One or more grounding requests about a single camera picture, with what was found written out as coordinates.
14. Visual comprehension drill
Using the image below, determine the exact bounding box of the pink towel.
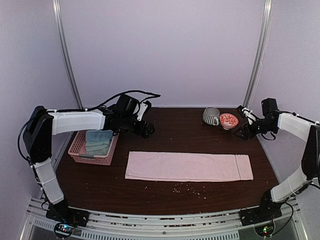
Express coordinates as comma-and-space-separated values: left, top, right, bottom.
125, 151, 254, 182

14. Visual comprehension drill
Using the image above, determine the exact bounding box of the left aluminium frame post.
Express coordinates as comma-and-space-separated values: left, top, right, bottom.
51, 0, 84, 111

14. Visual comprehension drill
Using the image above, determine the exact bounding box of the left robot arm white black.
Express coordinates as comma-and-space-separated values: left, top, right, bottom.
17, 91, 159, 222

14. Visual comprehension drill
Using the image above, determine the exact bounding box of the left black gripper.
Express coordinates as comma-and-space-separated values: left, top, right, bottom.
120, 114, 156, 139

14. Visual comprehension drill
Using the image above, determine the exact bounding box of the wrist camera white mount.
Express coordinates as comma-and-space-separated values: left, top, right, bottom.
136, 100, 152, 121
237, 105, 257, 125

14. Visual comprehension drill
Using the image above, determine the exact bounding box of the striped grey mug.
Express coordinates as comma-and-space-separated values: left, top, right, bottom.
202, 107, 220, 126

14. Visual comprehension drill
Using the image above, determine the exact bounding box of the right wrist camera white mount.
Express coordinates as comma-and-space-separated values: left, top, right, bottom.
237, 105, 257, 125

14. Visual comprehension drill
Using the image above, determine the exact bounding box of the pink plastic basket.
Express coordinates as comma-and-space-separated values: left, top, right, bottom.
68, 131, 119, 166

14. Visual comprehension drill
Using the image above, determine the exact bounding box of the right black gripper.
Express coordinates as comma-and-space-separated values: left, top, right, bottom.
234, 117, 277, 140

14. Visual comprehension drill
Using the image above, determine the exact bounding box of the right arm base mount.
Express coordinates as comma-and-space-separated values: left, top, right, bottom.
239, 207, 282, 238

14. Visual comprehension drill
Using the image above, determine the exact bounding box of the red patterned bowl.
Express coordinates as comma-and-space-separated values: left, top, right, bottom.
219, 113, 239, 130

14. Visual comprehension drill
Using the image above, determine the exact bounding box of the aluminium frame post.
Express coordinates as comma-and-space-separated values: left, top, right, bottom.
51, 0, 84, 111
243, 0, 274, 108

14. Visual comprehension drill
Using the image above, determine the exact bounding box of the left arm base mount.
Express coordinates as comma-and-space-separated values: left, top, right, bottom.
45, 208, 90, 239

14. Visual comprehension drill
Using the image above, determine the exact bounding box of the blue towel back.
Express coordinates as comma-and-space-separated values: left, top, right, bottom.
85, 130, 113, 147

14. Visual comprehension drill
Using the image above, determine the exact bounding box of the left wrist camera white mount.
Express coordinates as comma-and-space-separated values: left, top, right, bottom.
136, 100, 152, 121

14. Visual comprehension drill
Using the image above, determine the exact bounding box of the right aluminium frame post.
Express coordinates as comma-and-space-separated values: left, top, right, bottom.
243, 0, 274, 108

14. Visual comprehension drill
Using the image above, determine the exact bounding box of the green panda towel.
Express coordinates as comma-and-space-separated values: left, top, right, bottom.
85, 141, 110, 156

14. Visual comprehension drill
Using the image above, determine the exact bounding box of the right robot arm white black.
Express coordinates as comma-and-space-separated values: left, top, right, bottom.
234, 98, 320, 221

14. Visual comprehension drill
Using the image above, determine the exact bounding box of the front aluminium rail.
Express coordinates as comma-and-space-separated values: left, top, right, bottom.
24, 197, 303, 240

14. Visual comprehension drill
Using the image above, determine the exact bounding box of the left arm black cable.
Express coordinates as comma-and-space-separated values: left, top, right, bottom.
17, 89, 161, 163

